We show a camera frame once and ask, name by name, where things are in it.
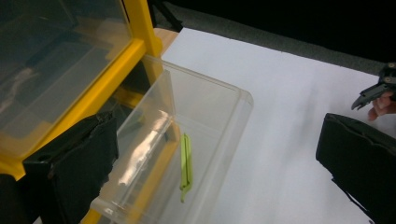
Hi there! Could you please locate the yellow drawer organizer cabinet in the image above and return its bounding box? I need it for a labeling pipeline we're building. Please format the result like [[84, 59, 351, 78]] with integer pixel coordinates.
[[0, 0, 163, 224]]

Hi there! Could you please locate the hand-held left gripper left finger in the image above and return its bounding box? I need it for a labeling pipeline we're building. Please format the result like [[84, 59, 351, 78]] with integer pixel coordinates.
[[22, 111, 120, 224]]

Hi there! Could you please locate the white board sheet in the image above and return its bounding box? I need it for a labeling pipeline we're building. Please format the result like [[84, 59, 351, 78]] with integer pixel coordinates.
[[162, 27, 396, 224]]

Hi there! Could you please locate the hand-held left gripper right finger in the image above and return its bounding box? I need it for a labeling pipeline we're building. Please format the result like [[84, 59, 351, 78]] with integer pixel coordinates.
[[315, 112, 396, 224]]

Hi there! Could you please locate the clear plastic drawer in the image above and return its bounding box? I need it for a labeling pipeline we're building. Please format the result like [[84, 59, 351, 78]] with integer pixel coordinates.
[[90, 55, 254, 224]]

